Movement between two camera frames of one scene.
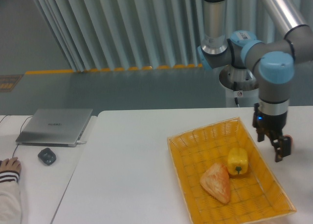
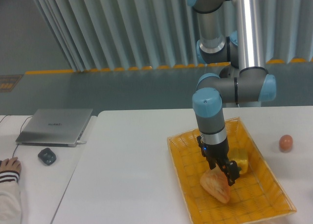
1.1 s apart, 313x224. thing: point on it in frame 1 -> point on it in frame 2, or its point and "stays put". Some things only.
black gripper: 273,125 -> 218,153
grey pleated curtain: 102,30 stays put
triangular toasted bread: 216,181 stays put
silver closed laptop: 59,127 stays put
